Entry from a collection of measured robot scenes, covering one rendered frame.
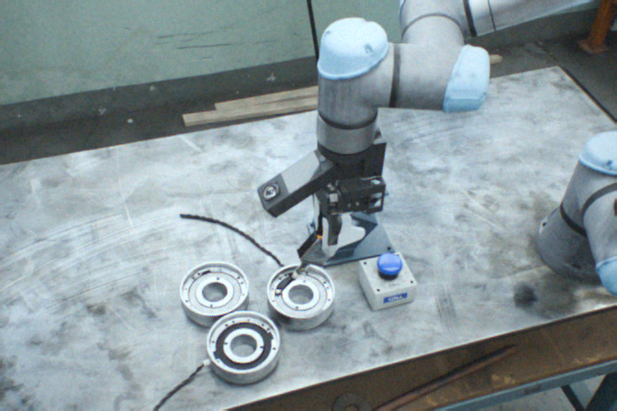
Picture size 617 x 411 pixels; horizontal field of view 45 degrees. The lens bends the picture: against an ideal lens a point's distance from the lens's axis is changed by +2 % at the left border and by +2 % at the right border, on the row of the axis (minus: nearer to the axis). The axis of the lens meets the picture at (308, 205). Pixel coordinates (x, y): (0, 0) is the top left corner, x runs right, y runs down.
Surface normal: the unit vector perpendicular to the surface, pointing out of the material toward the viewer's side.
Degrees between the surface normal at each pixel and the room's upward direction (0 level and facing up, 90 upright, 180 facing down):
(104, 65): 90
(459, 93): 77
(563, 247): 73
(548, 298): 0
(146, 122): 0
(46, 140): 0
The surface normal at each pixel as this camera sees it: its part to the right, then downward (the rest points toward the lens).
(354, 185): 0.03, -0.69
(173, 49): 0.31, 0.69
